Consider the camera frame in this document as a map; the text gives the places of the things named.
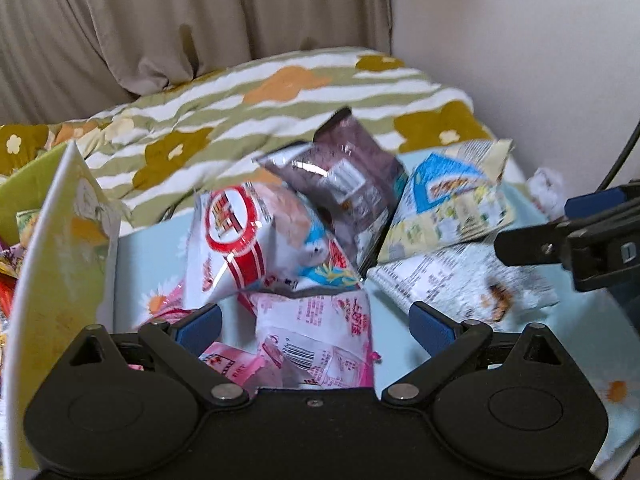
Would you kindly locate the white plastic bag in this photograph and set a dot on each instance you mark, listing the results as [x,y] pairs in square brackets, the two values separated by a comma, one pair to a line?
[545,187]

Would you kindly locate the floral striped blanket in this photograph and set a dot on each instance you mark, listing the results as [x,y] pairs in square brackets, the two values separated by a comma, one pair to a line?
[250,110]

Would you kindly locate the pink white snack bag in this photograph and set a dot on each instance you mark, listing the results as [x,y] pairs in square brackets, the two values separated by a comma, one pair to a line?
[310,345]

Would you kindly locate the white red snack bag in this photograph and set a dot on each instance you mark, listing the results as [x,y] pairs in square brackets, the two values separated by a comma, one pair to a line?
[240,240]

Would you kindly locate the white grey snack bag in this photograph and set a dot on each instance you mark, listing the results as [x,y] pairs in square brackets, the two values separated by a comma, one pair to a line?
[450,275]

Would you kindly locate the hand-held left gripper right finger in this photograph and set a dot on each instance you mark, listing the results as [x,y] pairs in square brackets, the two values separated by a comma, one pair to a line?
[430,322]

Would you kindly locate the light blue yellow snack bag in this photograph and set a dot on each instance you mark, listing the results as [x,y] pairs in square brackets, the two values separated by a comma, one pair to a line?
[450,205]

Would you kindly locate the beige curtain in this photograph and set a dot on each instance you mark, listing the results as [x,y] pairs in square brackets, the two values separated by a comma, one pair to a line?
[125,20]

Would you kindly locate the dark purple snack bag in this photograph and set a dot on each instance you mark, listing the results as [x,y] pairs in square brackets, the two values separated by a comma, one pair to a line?
[350,185]

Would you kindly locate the yellow corn snack bag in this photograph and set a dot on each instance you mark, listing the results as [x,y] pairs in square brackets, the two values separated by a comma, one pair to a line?
[27,224]

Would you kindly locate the yellow green paper bag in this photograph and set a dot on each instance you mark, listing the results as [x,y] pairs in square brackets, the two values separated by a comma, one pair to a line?
[65,270]

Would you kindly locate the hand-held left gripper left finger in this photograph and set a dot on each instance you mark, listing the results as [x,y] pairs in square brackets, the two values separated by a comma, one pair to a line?
[202,322]

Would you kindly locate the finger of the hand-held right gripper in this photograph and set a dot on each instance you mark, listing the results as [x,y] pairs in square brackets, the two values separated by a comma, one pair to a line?
[525,245]
[595,205]

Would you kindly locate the purple pink snack packet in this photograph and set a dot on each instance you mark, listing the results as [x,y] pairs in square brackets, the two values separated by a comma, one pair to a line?
[10,260]

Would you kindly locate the daisy print tablecloth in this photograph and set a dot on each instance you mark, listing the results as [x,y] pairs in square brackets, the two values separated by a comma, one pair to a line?
[575,330]

